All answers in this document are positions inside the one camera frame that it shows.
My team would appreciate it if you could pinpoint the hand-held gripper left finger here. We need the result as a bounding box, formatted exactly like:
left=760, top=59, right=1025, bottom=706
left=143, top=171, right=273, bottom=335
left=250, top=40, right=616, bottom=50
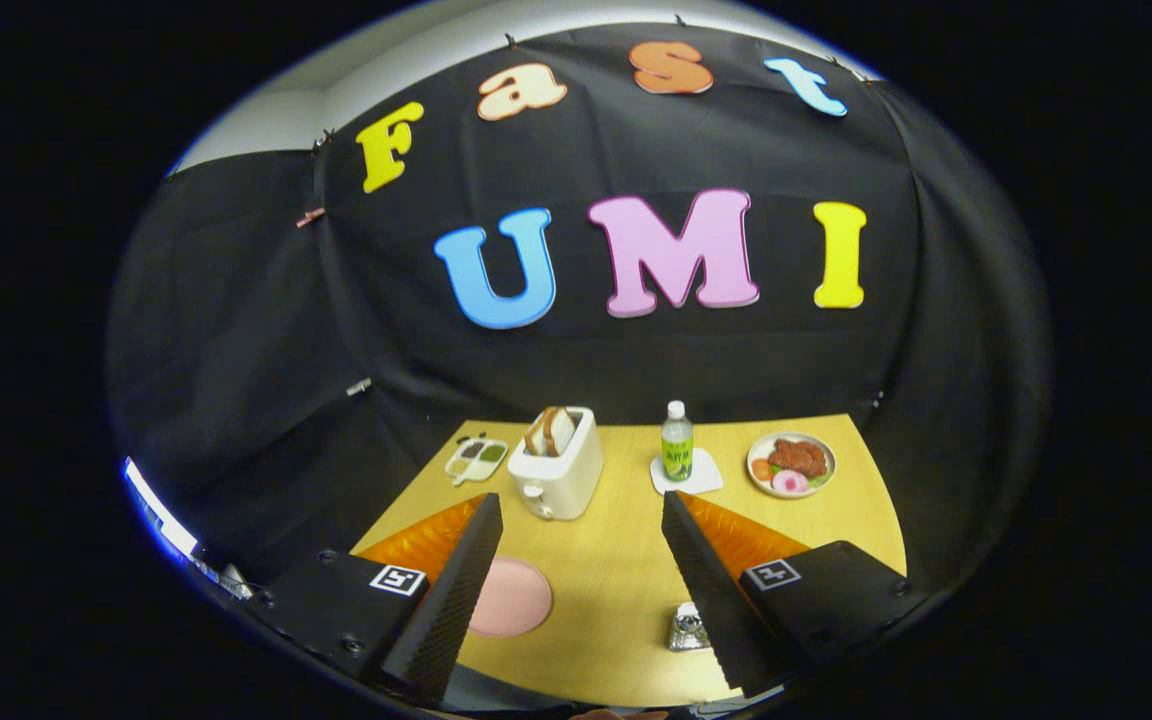
left=254, top=492, right=505, bottom=703

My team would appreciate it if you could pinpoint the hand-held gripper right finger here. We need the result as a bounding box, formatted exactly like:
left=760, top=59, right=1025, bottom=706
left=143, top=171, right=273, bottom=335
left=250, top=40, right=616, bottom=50
left=660, top=490, right=927, bottom=699

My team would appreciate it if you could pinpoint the metal cutlery basket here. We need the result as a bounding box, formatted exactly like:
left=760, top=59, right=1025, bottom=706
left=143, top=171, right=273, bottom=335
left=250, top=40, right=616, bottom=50
left=667, top=601, right=715, bottom=653

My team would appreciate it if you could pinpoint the pink plate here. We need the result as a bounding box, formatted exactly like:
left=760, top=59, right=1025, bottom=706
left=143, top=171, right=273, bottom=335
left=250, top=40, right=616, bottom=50
left=468, top=556, right=554, bottom=639

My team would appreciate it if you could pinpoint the white square coaster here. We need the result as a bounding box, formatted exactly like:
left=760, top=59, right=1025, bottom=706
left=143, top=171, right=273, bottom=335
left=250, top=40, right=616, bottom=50
left=649, top=448, right=725, bottom=497

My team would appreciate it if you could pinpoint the white divided condiment tray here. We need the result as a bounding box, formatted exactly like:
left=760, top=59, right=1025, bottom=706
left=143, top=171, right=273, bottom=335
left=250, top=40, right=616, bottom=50
left=444, top=437, right=510, bottom=487

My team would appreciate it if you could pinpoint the green label drink bottle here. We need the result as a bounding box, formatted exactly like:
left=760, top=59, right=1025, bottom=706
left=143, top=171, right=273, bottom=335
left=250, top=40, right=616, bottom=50
left=660, top=400, right=695, bottom=483

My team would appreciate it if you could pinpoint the white food plate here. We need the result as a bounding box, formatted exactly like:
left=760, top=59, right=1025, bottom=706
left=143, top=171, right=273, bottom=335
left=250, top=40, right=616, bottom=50
left=746, top=431, right=838, bottom=499

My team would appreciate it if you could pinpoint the brown steak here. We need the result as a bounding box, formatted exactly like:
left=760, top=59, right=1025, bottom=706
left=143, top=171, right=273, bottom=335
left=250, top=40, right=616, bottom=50
left=768, top=438, right=829, bottom=479

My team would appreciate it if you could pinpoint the white toaster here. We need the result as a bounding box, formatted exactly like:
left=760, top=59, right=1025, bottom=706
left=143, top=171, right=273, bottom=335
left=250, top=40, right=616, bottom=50
left=506, top=406, right=605, bottom=522

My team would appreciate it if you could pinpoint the large bread slice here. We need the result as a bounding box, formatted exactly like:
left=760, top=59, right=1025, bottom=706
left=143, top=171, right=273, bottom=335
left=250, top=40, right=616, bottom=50
left=542, top=405, right=577, bottom=457

